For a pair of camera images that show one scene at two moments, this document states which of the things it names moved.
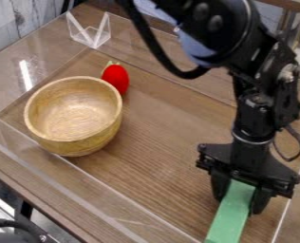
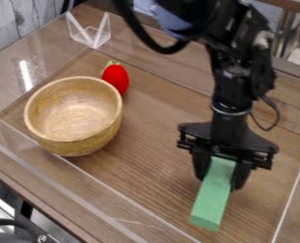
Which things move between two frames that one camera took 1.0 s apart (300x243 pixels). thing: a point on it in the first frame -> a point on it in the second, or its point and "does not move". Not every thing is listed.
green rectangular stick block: (229, 219) -> (209, 210)
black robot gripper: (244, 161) -> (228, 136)
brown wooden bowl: (74, 114) does not move
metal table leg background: (292, 26) does not move
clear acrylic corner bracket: (90, 36) does not move
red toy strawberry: (114, 74) does not move
